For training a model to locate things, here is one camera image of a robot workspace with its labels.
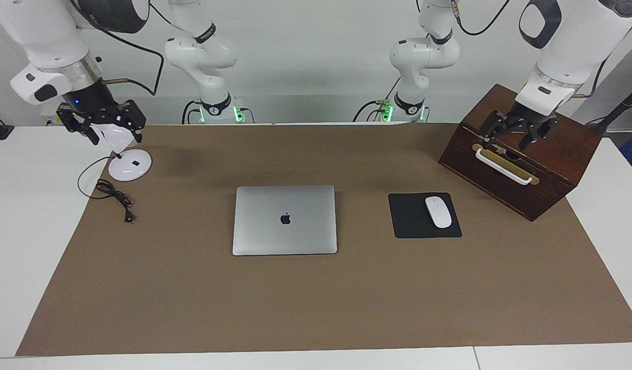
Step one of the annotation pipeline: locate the silver laptop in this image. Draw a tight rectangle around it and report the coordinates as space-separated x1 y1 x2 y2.
232 185 338 256

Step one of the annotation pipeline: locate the black lamp power cable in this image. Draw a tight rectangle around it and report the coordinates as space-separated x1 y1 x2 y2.
78 156 137 224

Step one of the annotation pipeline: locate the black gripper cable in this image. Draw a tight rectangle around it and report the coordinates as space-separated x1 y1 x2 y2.
69 0 165 97
573 51 612 99

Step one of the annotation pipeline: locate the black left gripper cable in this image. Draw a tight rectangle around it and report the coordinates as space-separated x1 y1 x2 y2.
573 51 612 99

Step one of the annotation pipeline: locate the white box handle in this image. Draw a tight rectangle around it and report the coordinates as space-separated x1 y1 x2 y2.
474 148 533 186

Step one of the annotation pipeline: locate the black right arm base cable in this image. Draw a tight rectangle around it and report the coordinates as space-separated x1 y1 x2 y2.
181 100 201 125

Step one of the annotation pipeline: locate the dark brown wooden box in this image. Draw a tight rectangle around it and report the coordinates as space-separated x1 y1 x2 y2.
438 84 603 222

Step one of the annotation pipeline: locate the white desk lamp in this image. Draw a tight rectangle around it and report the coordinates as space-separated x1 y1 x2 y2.
98 122 153 182

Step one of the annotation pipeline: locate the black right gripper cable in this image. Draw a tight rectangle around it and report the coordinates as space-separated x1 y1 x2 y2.
69 0 165 97

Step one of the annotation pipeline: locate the black left arm base cable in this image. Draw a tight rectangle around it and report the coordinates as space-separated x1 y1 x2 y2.
353 77 401 122

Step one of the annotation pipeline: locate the black mouse pad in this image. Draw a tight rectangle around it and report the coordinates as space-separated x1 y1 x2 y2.
388 192 463 239

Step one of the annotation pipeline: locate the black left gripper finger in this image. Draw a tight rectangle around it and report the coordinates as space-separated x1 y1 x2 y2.
519 118 559 151
480 110 509 144

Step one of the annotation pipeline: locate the black tripod pole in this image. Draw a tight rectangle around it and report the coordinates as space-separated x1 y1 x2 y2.
586 81 632 135

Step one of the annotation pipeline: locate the brown paper table mat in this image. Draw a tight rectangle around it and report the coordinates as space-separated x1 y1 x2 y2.
15 122 632 357

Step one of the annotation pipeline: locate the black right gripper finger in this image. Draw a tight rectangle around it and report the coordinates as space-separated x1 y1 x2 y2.
57 103 100 145
118 100 145 143

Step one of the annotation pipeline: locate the white computer mouse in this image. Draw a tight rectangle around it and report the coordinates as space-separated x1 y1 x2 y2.
424 196 453 229

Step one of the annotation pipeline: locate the black arm base cable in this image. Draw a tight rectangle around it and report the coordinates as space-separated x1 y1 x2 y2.
353 77 401 122
181 100 201 125

